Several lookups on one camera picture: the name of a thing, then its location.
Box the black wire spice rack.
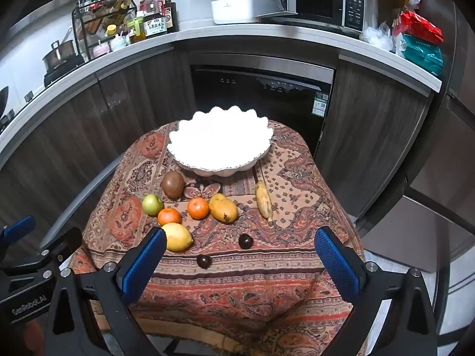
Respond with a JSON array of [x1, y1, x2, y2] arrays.
[[71, 0, 139, 61]]

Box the dark glass bottle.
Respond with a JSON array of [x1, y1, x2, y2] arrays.
[[163, 0, 178, 33]]

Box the green handled oil bottle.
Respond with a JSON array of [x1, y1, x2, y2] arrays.
[[128, 11, 148, 44]]

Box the green packet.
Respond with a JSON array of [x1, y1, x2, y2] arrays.
[[398, 33, 444, 78]]

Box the green apple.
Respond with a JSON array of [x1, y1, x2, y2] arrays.
[[142, 193, 164, 216]]

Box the small yellow banana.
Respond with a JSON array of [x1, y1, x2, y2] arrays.
[[255, 180, 274, 225]]

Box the dark wood cabinet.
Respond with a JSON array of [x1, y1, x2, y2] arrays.
[[315, 55, 431, 216], [0, 42, 194, 238]]

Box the row of seasoning bottles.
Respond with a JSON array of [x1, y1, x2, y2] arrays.
[[78, 0, 136, 14]]

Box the orange mandarin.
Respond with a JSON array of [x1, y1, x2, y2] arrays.
[[187, 197, 210, 220], [158, 208, 182, 227]]

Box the large soy sauce bottle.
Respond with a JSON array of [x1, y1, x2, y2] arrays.
[[143, 0, 168, 38]]

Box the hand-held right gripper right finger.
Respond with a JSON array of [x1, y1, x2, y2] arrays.
[[313, 226, 440, 356]]

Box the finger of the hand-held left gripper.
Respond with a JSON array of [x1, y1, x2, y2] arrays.
[[37, 226, 83, 269], [0, 215, 37, 257]]

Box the black built-in dishwasher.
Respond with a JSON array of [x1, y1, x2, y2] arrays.
[[189, 63, 336, 156]]

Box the brown kiwi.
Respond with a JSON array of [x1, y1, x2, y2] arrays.
[[161, 171, 185, 200]]

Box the red snack packet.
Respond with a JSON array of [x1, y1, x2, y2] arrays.
[[392, 10, 444, 46]]

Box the yellow lemon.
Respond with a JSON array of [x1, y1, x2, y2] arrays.
[[161, 222, 194, 252]]

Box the patterned red tablecloth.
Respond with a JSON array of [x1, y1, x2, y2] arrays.
[[69, 119, 366, 356]]

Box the white scalloped bowl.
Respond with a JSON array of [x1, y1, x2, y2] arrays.
[[167, 106, 275, 177]]

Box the grey refrigerator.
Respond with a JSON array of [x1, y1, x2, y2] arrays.
[[356, 0, 475, 282]]

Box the yellow mango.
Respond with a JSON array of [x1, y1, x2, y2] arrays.
[[209, 193, 238, 224]]

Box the black gas stove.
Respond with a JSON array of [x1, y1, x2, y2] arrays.
[[43, 54, 87, 88]]

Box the white plastic bags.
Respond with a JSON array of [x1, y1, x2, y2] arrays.
[[359, 21, 395, 53]]

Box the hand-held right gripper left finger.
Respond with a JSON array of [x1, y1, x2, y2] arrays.
[[45, 226, 167, 356]]

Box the white ceramic condiment pot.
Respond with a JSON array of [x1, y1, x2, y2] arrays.
[[110, 33, 130, 51]]

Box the steel cooking pot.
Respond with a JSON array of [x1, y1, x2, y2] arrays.
[[42, 26, 75, 72]]

